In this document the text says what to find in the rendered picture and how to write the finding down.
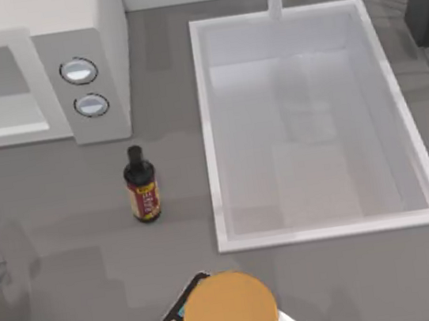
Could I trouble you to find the dark bottle with red label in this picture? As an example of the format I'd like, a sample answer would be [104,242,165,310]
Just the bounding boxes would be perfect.
[119,142,165,227]

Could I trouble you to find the pale microwave oven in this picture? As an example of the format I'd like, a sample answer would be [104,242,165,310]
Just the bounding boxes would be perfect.
[0,0,144,158]

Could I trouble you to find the kitchen scale with orange plate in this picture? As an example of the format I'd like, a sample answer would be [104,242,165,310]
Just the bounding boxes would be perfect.
[151,257,309,321]

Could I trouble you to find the white sink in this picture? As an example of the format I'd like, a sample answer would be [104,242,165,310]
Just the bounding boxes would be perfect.
[185,0,429,255]

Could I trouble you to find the small round microwave knob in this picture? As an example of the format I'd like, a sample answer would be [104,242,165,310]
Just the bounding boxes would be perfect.
[71,90,112,120]

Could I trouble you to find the large round microwave knob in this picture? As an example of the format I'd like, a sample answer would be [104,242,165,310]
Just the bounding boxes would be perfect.
[57,54,101,89]

